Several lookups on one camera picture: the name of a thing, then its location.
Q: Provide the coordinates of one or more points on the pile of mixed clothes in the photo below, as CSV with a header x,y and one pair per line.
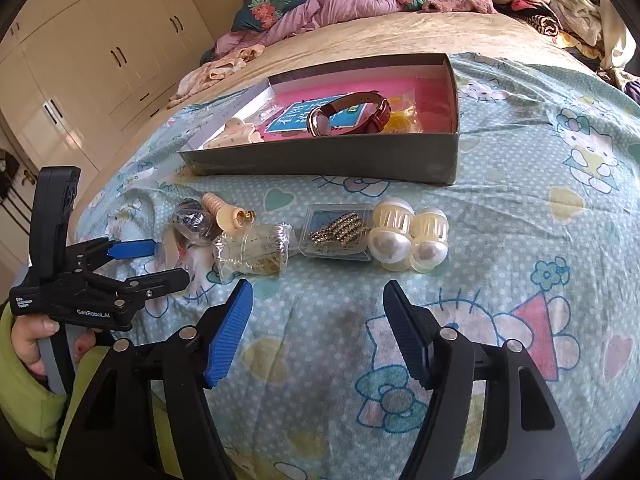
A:
x,y
571,24

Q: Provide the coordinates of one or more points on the dark beads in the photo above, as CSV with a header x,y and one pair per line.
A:
x,y
194,223

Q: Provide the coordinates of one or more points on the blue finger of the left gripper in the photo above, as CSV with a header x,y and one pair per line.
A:
x,y
132,249

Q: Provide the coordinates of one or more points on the floral dark blue pillow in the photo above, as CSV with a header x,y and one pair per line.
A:
x,y
260,15

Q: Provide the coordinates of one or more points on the purple quilt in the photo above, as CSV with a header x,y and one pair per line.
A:
x,y
307,17

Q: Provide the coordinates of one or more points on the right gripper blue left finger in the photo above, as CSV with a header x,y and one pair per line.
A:
x,y
230,321

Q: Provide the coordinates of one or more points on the pink fuzzy garment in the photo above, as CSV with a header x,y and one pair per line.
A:
x,y
455,6

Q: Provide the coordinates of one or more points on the person's left hand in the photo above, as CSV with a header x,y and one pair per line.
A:
x,y
27,330

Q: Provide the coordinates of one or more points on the pearl cream hair claw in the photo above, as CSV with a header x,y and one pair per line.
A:
x,y
402,238

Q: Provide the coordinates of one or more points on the yellow item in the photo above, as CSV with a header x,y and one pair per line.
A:
x,y
403,114

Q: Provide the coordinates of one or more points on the peach baby clothes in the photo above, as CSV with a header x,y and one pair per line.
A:
x,y
212,72

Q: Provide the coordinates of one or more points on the brown leather bracelet watch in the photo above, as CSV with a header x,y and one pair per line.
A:
x,y
363,112

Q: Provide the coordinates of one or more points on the cream cloud hair claw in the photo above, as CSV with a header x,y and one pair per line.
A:
x,y
235,132

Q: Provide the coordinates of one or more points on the green left sleeve forearm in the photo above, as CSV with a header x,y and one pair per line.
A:
x,y
33,412

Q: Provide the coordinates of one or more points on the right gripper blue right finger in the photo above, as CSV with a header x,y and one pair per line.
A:
x,y
413,339

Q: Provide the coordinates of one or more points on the cream curtain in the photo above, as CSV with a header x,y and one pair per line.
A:
x,y
619,48

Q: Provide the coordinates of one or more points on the grey cardboard box tray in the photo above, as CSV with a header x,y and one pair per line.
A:
x,y
417,157

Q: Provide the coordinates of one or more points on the clear box with rhinestone clips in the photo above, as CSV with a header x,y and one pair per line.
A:
x,y
337,232

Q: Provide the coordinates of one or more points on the cream wardrobe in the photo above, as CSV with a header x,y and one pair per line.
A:
x,y
80,77

